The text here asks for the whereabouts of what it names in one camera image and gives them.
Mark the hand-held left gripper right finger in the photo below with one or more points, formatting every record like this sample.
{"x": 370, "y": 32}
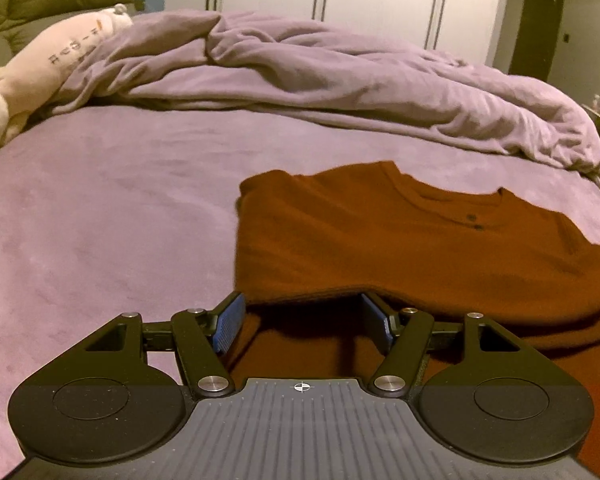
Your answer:
{"x": 376, "y": 321}

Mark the crumpled purple blanket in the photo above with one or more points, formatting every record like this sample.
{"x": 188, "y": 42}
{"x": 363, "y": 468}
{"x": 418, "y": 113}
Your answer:
{"x": 330, "y": 75}

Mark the dark door frame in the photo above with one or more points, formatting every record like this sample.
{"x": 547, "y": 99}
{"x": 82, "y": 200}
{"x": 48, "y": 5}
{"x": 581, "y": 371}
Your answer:
{"x": 537, "y": 20}

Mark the long cream plush toy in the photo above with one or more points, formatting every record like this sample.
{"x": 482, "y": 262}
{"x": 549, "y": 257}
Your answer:
{"x": 45, "y": 67}

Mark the rust brown knit shirt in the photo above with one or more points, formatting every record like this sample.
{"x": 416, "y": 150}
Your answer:
{"x": 405, "y": 255}

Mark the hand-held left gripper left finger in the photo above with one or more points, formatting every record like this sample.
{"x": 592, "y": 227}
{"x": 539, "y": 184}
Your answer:
{"x": 228, "y": 324}

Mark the bed with purple sheet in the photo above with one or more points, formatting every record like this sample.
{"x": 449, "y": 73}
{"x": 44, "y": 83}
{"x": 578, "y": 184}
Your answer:
{"x": 115, "y": 200}

